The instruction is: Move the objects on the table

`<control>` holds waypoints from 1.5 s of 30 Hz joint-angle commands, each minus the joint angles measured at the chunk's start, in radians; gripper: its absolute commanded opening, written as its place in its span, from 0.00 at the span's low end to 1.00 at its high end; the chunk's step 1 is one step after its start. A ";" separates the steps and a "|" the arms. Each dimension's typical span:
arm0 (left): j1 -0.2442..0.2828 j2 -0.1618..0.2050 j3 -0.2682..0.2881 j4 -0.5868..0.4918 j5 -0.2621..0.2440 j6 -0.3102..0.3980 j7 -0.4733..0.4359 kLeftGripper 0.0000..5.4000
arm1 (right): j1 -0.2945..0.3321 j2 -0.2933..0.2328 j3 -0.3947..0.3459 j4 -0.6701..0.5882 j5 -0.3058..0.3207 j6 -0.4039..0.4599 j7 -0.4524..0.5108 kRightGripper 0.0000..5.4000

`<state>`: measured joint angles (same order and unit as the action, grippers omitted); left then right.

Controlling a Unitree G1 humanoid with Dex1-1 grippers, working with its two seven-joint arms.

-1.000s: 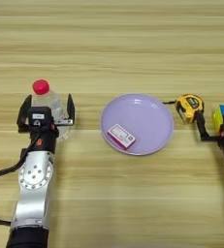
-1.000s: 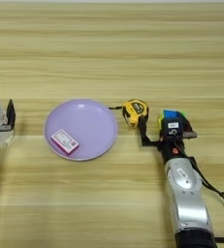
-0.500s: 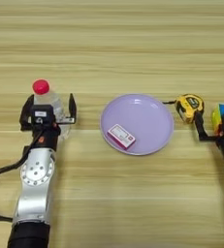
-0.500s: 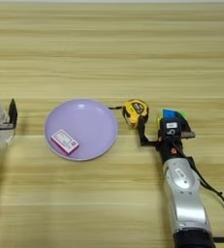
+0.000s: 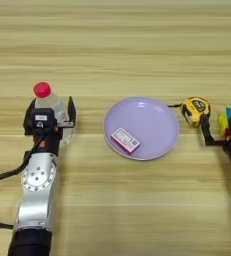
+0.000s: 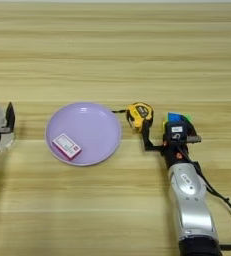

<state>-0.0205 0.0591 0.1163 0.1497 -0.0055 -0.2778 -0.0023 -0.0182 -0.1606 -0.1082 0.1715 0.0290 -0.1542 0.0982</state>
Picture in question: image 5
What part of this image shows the yellow black tape measure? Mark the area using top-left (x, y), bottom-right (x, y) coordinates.
top-left (167, 96), bottom-right (212, 128)

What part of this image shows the clear bottle with red cap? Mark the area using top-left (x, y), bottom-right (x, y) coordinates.
top-left (32, 81), bottom-right (74, 148)

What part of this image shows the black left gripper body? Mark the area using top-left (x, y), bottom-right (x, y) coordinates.
top-left (29, 121), bottom-right (76, 155)

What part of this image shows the small red white box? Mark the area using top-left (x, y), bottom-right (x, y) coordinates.
top-left (110, 128), bottom-right (141, 155)

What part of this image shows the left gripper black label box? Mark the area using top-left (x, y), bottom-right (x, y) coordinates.
top-left (29, 107), bottom-right (58, 134)

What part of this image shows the purple round plate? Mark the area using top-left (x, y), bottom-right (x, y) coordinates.
top-left (102, 96), bottom-right (181, 162)

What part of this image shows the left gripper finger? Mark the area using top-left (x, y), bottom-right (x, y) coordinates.
top-left (22, 99), bottom-right (37, 136)
top-left (67, 95), bottom-right (77, 124)

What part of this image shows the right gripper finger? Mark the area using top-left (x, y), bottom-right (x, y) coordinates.
top-left (200, 114), bottom-right (223, 147)

